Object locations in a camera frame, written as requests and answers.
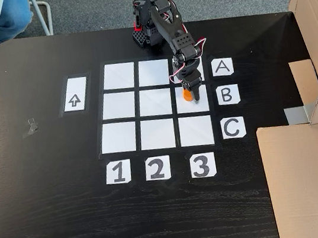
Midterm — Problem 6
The paper label letter A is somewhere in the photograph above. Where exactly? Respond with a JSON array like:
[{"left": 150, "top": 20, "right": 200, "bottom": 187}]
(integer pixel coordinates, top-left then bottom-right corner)
[{"left": 210, "top": 56, "right": 236, "bottom": 79}]

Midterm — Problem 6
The red white servo wire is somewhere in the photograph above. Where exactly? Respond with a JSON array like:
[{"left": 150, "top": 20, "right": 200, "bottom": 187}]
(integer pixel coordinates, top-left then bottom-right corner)
[{"left": 163, "top": 37, "right": 213, "bottom": 86}]

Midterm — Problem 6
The white arrow paper sheet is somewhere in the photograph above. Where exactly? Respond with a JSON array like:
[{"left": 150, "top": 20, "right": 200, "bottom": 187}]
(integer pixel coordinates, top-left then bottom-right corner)
[{"left": 59, "top": 76, "right": 91, "bottom": 114}]

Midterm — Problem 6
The paper label letter C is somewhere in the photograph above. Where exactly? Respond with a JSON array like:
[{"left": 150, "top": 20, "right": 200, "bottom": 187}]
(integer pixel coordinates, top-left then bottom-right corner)
[{"left": 219, "top": 115, "right": 247, "bottom": 141}]

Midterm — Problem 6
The paper label number 1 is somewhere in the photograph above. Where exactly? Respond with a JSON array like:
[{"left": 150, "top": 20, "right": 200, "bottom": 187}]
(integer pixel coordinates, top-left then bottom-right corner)
[{"left": 103, "top": 158, "right": 133, "bottom": 186}]

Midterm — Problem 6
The round orange token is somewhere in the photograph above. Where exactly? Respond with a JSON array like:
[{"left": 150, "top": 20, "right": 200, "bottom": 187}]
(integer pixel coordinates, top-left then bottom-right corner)
[{"left": 181, "top": 87, "right": 194, "bottom": 104}]

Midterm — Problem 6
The paper label number 3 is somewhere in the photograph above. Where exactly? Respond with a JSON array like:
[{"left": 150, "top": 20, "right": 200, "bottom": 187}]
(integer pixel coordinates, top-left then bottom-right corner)
[{"left": 188, "top": 151, "right": 218, "bottom": 180}]

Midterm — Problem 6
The red black table clamp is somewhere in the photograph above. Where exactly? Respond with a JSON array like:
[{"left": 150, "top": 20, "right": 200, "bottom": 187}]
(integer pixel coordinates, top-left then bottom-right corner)
[{"left": 132, "top": 20, "right": 144, "bottom": 33}]

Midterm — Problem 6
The clear tape scrap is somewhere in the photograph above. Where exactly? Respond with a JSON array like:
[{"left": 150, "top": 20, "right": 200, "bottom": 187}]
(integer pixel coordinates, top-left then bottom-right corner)
[{"left": 20, "top": 117, "right": 41, "bottom": 139}]

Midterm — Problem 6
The metal chair leg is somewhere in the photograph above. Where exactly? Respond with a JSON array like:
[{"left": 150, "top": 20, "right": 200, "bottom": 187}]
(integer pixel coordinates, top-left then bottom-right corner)
[{"left": 28, "top": 0, "right": 55, "bottom": 39}]

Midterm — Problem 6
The paper label letter B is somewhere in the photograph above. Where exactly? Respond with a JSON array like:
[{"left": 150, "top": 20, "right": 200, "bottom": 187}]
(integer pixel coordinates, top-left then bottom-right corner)
[{"left": 216, "top": 83, "right": 242, "bottom": 107}]

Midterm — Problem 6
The paper label number 2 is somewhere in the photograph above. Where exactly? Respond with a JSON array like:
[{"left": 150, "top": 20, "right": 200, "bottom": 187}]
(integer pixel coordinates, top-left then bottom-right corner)
[{"left": 142, "top": 154, "right": 173, "bottom": 183}]

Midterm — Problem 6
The person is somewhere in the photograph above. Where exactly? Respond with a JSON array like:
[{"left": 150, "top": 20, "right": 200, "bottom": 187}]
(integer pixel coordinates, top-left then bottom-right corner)
[{"left": 0, "top": 0, "right": 39, "bottom": 48}]

